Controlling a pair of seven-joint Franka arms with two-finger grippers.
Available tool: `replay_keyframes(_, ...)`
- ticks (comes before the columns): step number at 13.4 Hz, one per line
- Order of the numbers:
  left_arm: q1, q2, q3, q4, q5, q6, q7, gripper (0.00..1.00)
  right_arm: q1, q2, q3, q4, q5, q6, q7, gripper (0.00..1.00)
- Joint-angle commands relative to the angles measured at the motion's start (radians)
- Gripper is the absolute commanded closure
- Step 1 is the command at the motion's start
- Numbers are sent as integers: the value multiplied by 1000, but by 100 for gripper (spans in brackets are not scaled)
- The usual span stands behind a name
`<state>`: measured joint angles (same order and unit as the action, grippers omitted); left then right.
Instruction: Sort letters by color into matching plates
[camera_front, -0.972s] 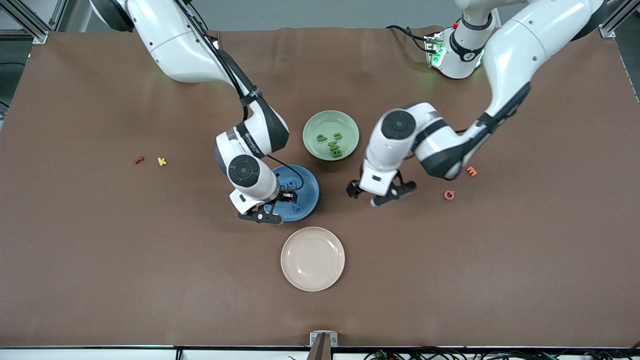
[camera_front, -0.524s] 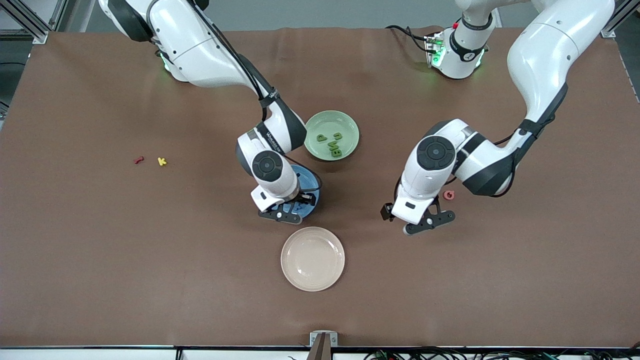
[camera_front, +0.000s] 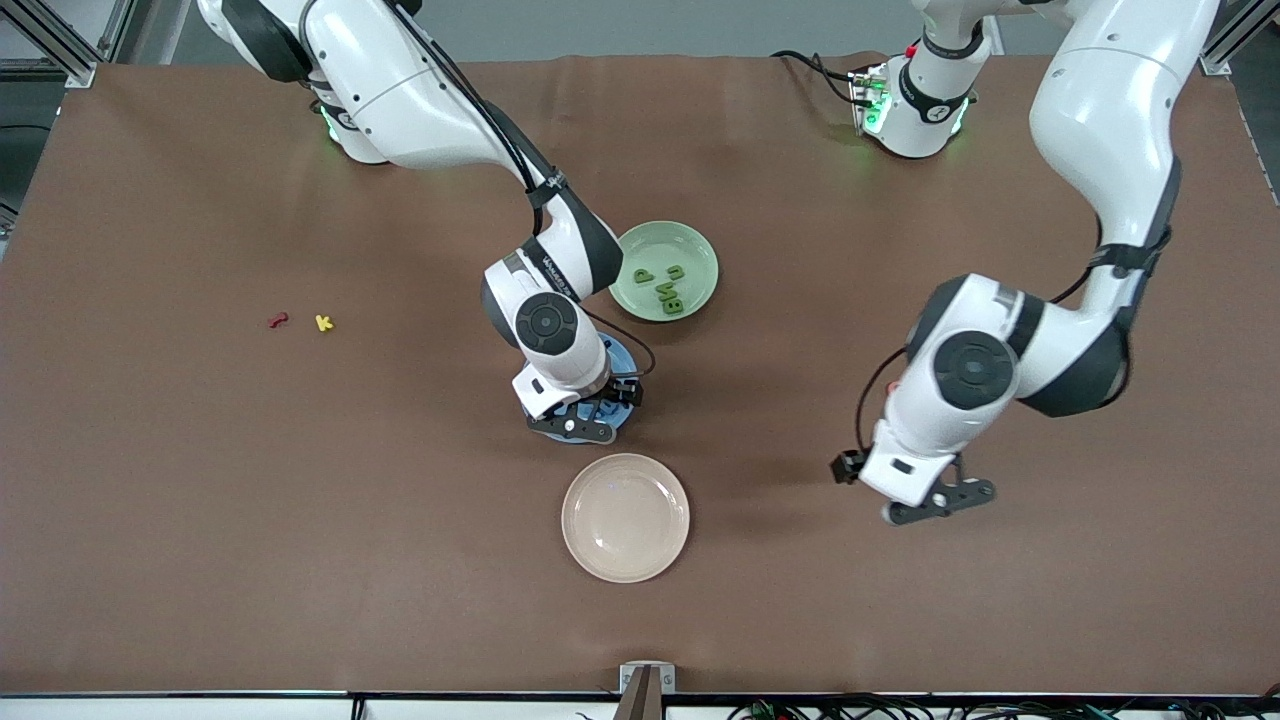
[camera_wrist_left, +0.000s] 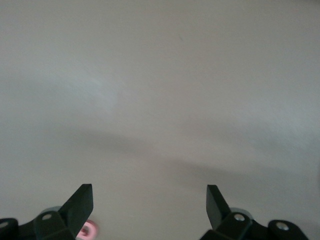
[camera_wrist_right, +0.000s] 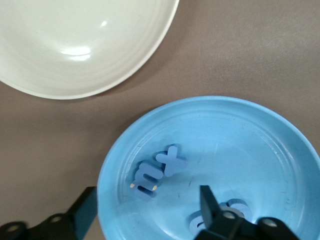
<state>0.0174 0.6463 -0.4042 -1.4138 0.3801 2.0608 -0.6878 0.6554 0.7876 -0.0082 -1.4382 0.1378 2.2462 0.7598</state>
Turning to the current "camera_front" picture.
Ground green plate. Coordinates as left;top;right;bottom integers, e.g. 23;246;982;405
610;221;720;324

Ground table cover sheet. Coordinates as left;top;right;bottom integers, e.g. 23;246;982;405
0;52;1280;696

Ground blue plate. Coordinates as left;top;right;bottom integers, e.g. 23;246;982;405
522;335;642;445

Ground grey camera pole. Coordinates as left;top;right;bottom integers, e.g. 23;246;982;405
612;668;669;720

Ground black base cable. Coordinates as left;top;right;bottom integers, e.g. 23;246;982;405
772;48;863;107

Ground beige plate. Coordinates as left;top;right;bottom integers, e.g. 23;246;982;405
561;453;691;584

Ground metal clamp bracket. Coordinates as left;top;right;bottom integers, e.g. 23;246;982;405
619;662;677;694

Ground aluminium frame post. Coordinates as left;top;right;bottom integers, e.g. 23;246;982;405
1200;0;1263;77
0;0;136;89

